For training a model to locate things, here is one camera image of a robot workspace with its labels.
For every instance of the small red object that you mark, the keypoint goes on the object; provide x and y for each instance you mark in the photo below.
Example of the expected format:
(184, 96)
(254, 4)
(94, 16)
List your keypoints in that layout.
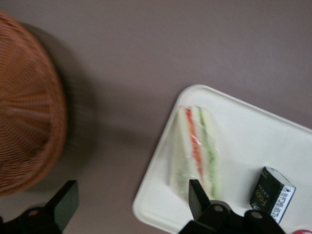
(304, 231)

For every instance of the brown round wicker basket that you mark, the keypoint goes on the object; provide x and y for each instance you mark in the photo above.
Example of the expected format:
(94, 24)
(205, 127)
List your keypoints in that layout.
(26, 109)

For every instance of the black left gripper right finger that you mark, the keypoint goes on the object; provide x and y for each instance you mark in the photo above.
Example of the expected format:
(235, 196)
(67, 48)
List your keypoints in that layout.
(214, 219)

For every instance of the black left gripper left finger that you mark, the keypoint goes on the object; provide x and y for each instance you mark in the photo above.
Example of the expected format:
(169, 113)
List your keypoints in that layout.
(63, 204)

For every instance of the small black snack box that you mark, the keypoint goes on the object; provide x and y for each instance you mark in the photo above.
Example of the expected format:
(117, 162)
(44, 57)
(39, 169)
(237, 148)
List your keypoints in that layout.
(268, 192)

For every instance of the plastic triangle sandwich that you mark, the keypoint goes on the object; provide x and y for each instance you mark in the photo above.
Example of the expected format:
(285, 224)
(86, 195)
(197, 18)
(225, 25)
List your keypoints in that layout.
(192, 146)

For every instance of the cream plastic tray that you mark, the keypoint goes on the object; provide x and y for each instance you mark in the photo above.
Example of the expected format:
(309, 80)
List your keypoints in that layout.
(243, 136)

